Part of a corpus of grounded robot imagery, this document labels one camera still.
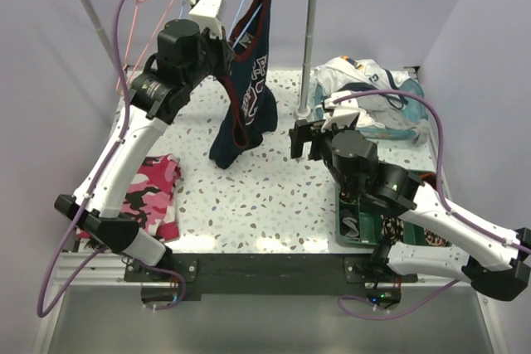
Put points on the grey garment in basket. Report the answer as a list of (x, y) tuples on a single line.
[(343, 95)]

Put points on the brown pink floral rolled tie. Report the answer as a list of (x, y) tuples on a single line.
[(435, 240)]

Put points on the green compartment tray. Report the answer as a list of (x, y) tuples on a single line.
[(369, 225)]

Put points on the white garment in basket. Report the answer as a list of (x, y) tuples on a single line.
[(341, 70)]

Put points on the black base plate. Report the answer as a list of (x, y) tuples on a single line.
[(261, 274)]

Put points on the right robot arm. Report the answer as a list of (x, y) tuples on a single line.
[(490, 258)]

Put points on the pink camouflage folded garment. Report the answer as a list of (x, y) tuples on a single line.
[(149, 199)]

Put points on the pink wire hanger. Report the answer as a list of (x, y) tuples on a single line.
[(139, 24)]

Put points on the navy tank top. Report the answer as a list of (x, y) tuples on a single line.
[(253, 110)]

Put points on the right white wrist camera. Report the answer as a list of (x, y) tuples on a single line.
[(341, 114)]

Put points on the grey white rolled tie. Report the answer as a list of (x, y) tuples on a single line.
[(351, 225)]

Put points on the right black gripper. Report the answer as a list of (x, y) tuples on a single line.
[(301, 133)]

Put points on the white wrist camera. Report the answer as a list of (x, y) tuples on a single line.
[(341, 114), (207, 15)]

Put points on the black white spotted rolled tie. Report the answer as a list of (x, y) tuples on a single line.
[(392, 228)]

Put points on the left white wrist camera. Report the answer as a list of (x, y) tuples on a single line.
[(207, 15)]

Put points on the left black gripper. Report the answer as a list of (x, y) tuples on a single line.
[(225, 51)]

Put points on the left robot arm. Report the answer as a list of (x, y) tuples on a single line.
[(187, 53)]

